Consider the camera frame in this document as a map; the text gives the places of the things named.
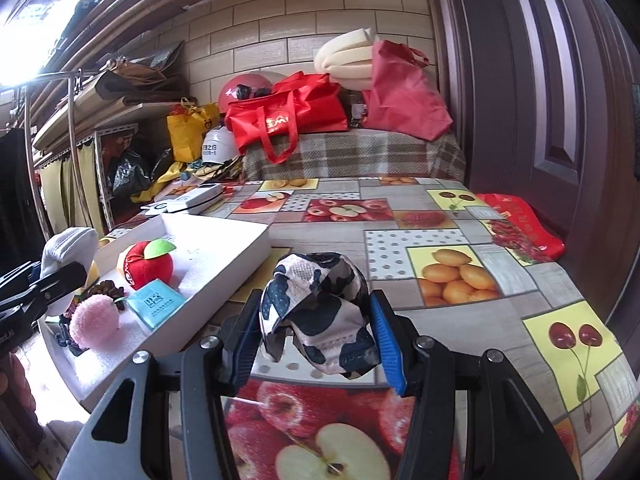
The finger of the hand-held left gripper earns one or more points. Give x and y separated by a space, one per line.
17 275
60 280

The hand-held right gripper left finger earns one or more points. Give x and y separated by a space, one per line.
245 345

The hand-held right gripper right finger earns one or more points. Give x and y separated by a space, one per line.
390 345

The white sock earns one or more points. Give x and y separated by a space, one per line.
70 245

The brown bumpy soft toy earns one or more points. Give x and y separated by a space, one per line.
105 290

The pink plush ball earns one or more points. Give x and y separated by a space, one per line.
92 320

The cow print face mask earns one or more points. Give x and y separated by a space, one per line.
320 310

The red plush apple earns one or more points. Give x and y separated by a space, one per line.
150 265

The white foam sheet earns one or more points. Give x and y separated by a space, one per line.
120 355

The light blue tissue packet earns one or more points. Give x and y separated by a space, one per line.
155 305

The white foam tray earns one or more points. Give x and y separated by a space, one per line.
220 245

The black garment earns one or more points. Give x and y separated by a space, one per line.
15 200

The yellow curtain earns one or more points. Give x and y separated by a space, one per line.
55 190

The fruit print tablecloth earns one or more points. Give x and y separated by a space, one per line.
500 320

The white metal shelf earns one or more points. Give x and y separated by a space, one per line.
102 175

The chrome clothes rack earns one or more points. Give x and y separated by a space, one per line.
75 160

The white round dial device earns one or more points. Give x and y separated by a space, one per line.
157 207

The black plastic bag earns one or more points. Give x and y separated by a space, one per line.
130 172

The yellow plastic cloth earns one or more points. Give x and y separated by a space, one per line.
160 180

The white rectangular device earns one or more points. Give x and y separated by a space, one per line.
195 197

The beige board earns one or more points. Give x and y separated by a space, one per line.
100 120

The red gift bag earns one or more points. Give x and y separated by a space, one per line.
525 220

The yellow bag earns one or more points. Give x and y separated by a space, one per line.
185 135

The plaid cloth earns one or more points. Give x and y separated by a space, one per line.
360 152

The white helmet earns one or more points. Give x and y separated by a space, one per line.
217 145

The brown cardboard pile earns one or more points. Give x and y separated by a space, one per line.
145 75

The glossy red tote bag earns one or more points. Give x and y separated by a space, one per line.
285 110

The pinkish red fabric bag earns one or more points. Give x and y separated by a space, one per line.
400 95

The red helmet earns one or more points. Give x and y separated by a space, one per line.
240 87

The purple metal door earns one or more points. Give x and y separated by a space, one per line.
500 85

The white foam roll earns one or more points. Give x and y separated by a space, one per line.
345 55

